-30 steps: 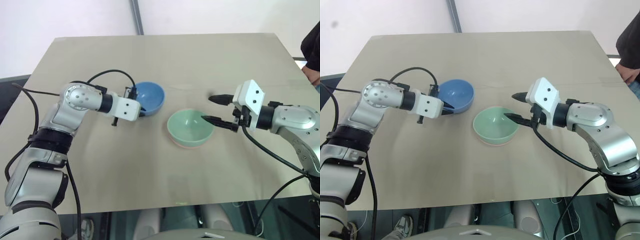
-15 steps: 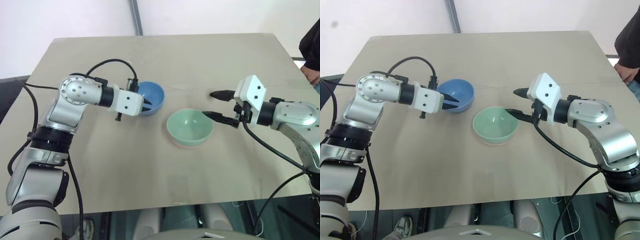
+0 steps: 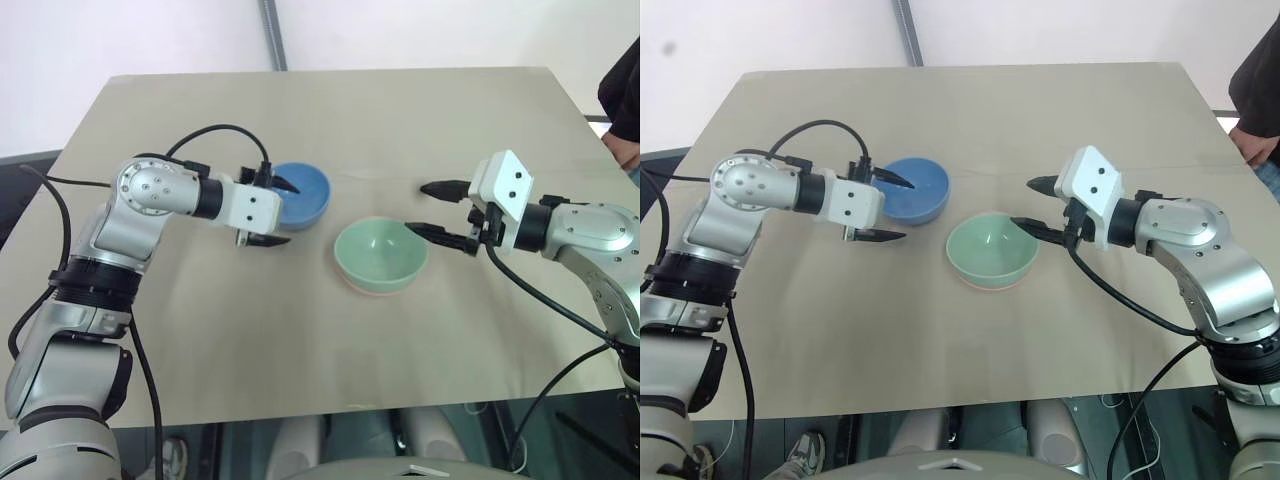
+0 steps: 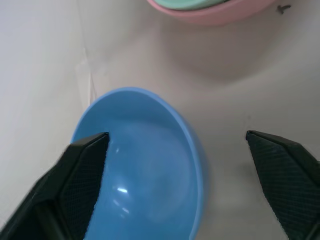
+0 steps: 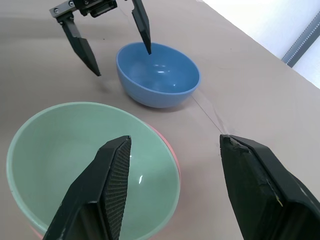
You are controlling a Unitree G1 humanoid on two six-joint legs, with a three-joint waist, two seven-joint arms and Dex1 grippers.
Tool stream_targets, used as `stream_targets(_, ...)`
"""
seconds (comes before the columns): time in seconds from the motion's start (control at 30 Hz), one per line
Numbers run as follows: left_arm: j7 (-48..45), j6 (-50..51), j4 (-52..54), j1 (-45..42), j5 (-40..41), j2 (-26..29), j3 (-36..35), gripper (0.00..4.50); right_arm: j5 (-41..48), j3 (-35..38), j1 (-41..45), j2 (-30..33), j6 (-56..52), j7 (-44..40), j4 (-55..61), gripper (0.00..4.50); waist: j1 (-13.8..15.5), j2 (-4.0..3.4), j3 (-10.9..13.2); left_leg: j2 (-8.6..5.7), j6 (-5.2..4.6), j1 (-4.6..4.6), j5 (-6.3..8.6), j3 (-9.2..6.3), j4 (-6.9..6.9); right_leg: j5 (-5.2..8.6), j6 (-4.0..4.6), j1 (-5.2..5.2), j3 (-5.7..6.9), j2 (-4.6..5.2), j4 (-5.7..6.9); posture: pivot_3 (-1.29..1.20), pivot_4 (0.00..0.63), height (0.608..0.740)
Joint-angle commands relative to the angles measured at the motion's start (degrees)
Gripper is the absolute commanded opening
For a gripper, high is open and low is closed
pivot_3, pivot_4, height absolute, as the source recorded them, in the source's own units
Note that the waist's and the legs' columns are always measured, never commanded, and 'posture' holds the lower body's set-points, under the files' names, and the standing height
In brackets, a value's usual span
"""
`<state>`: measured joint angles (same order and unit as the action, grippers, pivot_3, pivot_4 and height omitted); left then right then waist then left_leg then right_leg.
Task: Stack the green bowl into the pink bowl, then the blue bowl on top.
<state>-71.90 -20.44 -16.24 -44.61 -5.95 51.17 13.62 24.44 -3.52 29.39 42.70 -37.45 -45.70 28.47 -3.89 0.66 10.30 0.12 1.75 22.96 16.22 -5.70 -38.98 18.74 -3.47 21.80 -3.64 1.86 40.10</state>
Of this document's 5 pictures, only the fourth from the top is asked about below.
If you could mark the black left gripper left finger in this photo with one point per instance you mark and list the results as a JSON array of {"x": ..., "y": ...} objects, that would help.
[{"x": 62, "y": 190}]

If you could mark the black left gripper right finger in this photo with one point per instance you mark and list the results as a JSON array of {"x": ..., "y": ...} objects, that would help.
[{"x": 282, "y": 175}]

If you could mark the blue bowl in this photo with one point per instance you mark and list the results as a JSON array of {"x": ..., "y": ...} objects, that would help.
[{"x": 150, "y": 160}]

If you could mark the pink bowl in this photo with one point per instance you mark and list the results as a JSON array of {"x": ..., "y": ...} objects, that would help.
[{"x": 212, "y": 15}]

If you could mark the green bowl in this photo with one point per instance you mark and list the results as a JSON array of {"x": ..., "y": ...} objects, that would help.
[{"x": 182, "y": 3}]

